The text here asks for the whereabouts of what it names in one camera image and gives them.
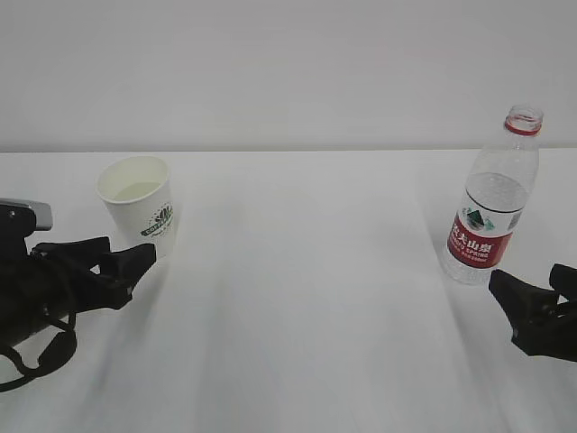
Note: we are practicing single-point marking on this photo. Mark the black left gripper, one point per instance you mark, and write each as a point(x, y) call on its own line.
point(61, 277)

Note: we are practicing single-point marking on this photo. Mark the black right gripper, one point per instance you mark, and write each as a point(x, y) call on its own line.
point(541, 326)

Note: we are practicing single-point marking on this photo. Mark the white paper coffee cup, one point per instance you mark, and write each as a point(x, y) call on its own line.
point(136, 193)

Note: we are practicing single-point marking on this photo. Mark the clear red-label water bottle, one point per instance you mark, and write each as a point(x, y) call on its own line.
point(496, 192)

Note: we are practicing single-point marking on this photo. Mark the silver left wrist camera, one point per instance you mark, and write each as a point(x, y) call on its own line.
point(20, 218)

